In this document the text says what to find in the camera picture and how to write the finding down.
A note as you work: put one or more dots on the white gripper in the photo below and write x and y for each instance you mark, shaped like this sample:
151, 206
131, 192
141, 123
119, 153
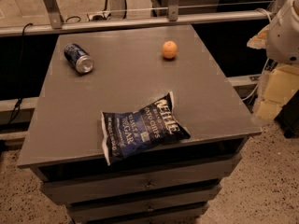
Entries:
284, 36

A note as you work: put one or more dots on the blue pepsi can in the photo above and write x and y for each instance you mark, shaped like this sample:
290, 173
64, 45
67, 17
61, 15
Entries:
78, 58

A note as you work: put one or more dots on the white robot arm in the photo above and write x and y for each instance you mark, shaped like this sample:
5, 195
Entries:
280, 39

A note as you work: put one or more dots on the orange fruit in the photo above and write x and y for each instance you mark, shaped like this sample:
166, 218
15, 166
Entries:
170, 49

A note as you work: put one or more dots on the white power strip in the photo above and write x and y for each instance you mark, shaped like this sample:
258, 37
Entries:
100, 16

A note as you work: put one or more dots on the blue kettle chips bag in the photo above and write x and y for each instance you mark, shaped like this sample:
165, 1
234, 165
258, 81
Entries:
127, 134

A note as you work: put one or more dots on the grey drawer cabinet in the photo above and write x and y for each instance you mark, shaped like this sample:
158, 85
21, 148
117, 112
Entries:
169, 182

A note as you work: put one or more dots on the metal guard rail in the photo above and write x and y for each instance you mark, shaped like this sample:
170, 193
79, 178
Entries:
42, 17

